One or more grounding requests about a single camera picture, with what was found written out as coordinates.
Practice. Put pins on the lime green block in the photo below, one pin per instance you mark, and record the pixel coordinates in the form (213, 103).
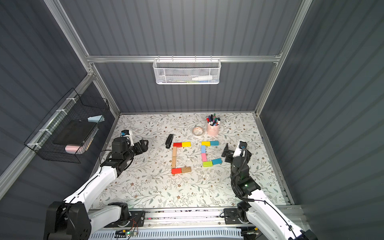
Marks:
(208, 164)

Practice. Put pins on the light blue block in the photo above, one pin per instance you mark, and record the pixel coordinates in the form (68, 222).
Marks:
(203, 149)

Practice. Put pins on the white wire mesh basket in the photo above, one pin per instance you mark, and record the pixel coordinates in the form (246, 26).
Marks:
(181, 73)

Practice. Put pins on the pink eraser in basket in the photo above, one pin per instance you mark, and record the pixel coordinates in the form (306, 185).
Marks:
(72, 149)

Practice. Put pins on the pink block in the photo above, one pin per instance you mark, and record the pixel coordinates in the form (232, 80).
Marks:
(204, 157)

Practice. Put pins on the black notebook in basket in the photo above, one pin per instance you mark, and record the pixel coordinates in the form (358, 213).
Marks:
(75, 133)

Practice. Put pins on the black wire wall basket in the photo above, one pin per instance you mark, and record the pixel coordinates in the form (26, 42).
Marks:
(78, 107)

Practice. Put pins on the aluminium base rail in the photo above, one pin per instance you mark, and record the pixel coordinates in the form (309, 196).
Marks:
(182, 224)

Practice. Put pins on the teal block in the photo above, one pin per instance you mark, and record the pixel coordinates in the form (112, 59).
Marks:
(214, 143)
(217, 161)

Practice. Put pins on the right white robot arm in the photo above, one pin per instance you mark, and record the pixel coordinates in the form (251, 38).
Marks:
(255, 207)

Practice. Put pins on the small glass dish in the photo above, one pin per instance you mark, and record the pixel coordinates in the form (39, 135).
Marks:
(198, 131)

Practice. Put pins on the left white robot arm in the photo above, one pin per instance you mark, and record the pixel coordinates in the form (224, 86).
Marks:
(70, 219)

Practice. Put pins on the black stapler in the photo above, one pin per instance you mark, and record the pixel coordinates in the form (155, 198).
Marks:
(169, 141)

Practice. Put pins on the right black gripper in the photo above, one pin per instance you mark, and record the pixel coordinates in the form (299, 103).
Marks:
(230, 153)

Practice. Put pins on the light blue box in basket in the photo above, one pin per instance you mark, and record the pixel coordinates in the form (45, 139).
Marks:
(96, 119)

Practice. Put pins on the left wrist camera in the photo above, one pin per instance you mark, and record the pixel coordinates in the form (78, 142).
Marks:
(129, 136)

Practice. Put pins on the yellow block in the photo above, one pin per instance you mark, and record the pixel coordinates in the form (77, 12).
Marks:
(186, 144)
(206, 143)

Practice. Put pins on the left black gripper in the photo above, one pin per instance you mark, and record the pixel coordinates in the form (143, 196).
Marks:
(137, 147)

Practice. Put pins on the pink pen cup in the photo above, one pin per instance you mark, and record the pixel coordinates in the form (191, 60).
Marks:
(213, 130)

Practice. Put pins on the white bottle in basket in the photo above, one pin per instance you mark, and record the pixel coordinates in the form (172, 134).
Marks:
(203, 78)

